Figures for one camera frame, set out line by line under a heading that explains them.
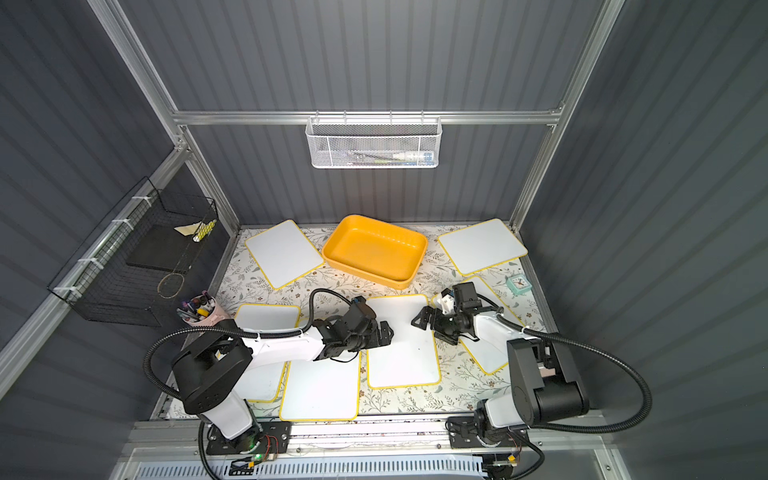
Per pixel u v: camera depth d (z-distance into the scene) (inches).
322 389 32.3
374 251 44.8
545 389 17.3
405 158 35.4
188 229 32.0
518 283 39.5
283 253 44.0
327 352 25.3
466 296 29.1
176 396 18.8
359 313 27.3
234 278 41.4
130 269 28.4
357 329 27.3
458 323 26.9
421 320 32.3
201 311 32.5
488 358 34.2
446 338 32.1
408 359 37.5
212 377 18.2
